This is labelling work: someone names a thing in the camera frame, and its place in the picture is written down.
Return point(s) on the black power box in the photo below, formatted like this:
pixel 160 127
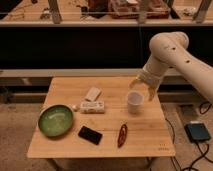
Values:
pixel 197 132

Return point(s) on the white ceramic cup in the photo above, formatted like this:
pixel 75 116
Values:
pixel 134 101

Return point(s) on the black rectangular phone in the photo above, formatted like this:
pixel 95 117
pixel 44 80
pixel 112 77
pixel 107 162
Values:
pixel 90 135

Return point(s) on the white rectangular box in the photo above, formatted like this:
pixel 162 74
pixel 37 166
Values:
pixel 92 107

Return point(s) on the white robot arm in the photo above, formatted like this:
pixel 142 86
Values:
pixel 170 50

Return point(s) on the cluttered background workbench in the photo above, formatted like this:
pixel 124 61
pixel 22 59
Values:
pixel 106 12

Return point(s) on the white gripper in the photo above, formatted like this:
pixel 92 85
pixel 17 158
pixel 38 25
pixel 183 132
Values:
pixel 152 76

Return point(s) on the green ceramic bowl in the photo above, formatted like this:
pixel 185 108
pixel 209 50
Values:
pixel 56 120

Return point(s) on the wooden table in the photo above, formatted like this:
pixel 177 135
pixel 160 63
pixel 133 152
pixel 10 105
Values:
pixel 147 135

